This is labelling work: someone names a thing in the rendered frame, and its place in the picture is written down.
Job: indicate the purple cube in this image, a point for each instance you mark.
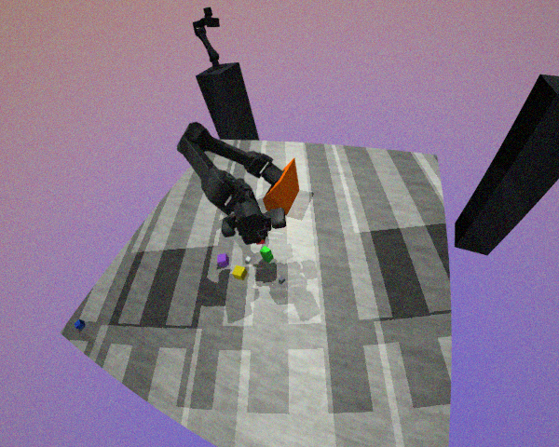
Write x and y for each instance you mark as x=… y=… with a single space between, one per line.
x=222 y=259

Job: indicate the yellow cube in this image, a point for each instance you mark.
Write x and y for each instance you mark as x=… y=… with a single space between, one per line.
x=239 y=272

